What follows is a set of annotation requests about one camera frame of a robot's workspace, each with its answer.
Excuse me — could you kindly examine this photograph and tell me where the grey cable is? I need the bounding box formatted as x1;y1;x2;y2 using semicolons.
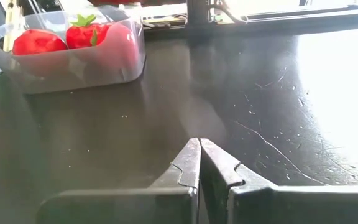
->
209;2;249;26

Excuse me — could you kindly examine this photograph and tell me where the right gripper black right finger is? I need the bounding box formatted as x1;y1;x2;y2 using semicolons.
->
200;138;358;224

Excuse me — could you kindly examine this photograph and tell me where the beige wooden post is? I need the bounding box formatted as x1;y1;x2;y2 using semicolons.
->
3;0;23;52

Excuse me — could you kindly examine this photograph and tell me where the red apple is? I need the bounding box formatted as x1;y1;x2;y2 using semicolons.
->
12;28;68;56

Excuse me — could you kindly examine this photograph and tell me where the red strawberry with green leaves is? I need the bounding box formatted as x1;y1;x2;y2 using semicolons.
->
65;14;113;50

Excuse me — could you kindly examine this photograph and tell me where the red tomato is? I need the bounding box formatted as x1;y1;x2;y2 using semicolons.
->
99;23;139;71

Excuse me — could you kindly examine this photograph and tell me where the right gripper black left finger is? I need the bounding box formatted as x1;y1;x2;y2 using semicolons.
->
35;138;202;224

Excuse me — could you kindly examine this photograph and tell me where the clear plastic bin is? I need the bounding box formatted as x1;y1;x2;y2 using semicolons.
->
0;4;146;95

